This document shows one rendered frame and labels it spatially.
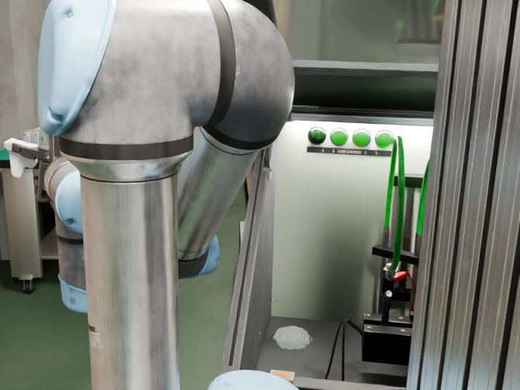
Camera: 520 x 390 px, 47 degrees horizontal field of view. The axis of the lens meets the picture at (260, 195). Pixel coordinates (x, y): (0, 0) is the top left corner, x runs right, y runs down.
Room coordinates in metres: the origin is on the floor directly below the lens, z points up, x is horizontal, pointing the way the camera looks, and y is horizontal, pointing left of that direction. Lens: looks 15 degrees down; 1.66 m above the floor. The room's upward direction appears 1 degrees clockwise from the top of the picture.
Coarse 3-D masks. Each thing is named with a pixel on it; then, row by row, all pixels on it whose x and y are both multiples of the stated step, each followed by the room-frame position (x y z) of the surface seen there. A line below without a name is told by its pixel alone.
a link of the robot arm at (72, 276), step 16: (64, 240) 0.73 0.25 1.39; (80, 240) 0.73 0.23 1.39; (64, 256) 0.73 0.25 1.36; (80, 256) 0.73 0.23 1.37; (64, 272) 0.73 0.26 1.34; (80, 272) 0.73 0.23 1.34; (64, 288) 0.73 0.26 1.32; (80, 288) 0.73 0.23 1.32; (64, 304) 0.74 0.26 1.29; (80, 304) 0.73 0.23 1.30
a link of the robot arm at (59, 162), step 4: (56, 160) 0.83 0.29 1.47; (60, 160) 0.83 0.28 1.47; (64, 160) 0.82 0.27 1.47; (52, 164) 0.83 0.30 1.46; (56, 164) 0.82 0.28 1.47; (60, 164) 0.81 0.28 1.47; (48, 168) 0.83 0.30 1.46; (52, 168) 0.82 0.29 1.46; (56, 168) 0.80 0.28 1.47; (48, 172) 0.82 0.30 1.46; (52, 172) 0.80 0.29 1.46; (48, 176) 0.81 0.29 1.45; (44, 180) 0.83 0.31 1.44; (48, 180) 0.80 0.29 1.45; (44, 184) 0.83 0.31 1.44; (48, 184) 0.80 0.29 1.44; (48, 188) 0.80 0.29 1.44; (48, 192) 0.80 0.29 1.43
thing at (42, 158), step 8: (40, 152) 0.90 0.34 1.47; (48, 152) 0.90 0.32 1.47; (40, 160) 0.91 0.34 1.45; (48, 160) 0.90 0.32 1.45; (40, 168) 0.89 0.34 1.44; (40, 176) 0.89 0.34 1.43; (40, 184) 0.89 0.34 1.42; (40, 192) 0.89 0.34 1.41; (40, 200) 0.89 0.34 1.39; (48, 200) 0.89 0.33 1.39
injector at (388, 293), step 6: (384, 270) 1.31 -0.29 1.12; (384, 276) 1.31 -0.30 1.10; (384, 282) 1.31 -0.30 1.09; (390, 282) 1.30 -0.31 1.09; (384, 288) 1.30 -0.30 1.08; (390, 288) 1.30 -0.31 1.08; (384, 294) 1.30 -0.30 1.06; (390, 294) 1.28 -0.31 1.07; (384, 300) 1.31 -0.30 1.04; (390, 300) 1.31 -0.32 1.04; (384, 306) 1.31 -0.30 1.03; (384, 312) 1.31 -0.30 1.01; (384, 318) 1.31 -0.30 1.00; (384, 324) 1.31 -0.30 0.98
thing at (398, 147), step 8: (400, 136) 1.34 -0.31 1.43; (400, 144) 1.29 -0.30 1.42; (392, 152) 1.45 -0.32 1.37; (400, 152) 1.26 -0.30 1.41; (392, 160) 1.46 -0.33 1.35; (400, 160) 1.23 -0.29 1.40; (392, 168) 1.47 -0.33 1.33; (400, 168) 1.21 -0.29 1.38; (392, 176) 1.48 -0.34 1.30; (400, 176) 1.20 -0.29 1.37; (392, 184) 1.49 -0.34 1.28; (400, 184) 1.18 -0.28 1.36; (400, 192) 1.17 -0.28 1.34; (400, 200) 1.16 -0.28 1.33; (400, 208) 1.15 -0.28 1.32; (400, 216) 1.14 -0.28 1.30; (384, 224) 1.51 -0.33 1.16; (400, 224) 1.14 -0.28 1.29; (400, 232) 1.13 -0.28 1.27; (400, 240) 1.13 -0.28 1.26; (400, 248) 1.14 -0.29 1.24; (392, 264) 1.16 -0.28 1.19
